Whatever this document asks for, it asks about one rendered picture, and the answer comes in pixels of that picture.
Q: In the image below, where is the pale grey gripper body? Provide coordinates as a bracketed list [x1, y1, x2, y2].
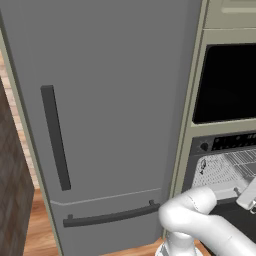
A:
[236, 176, 256, 211]

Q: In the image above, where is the black oven door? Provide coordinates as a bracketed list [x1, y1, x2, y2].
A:
[209, 189, 256, 237]

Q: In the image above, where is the metal oven rack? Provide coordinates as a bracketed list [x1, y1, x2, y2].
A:
[223, 148, 256, 178]

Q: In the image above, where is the small dark fish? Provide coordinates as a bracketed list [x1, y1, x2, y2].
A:
[199, 159, 208, 176]

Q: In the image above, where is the black microwave oven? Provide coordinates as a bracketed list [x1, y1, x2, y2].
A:
[192, 42, 256, 125]

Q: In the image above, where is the grey fridge drawer front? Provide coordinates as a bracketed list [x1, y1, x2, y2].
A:
[49, 187, 167, 256]

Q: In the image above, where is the grey fridge door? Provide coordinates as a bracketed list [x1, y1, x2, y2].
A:
[0, 0, 203, 205]

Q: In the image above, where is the beige cupboard door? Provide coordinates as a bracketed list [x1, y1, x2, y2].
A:
[203, 0, 256, 30]

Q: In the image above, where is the dark fridge drawer handle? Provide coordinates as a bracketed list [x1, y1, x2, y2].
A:
[62, 199, 161, 229]

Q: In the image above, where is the dark long fridge door handle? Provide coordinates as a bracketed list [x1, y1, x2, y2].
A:
[40, 84, 72, 192]

